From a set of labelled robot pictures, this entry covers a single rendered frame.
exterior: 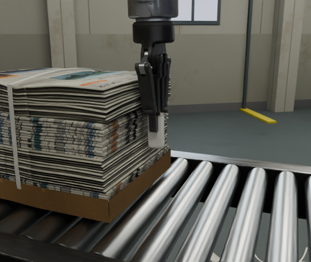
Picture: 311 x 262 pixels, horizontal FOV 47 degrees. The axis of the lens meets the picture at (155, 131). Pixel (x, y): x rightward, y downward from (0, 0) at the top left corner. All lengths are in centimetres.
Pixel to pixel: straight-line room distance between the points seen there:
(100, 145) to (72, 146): 5
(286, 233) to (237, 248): 10
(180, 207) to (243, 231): 13
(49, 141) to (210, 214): 31
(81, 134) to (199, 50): 459
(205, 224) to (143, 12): 37
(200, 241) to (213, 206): 12
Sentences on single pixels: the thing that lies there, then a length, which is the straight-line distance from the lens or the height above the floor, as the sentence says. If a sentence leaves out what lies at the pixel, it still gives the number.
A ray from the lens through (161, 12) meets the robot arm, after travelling 62.
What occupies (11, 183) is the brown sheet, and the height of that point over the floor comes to 84.
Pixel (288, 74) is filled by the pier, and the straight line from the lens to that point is 548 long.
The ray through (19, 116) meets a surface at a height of 97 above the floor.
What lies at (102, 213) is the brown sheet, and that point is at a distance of 62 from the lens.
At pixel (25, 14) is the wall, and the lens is 490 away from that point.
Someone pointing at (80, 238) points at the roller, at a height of 79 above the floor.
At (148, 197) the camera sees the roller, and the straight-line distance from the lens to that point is 72.
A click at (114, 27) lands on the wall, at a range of 488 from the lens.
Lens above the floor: 112
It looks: 15 degrees down
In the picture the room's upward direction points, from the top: straight up
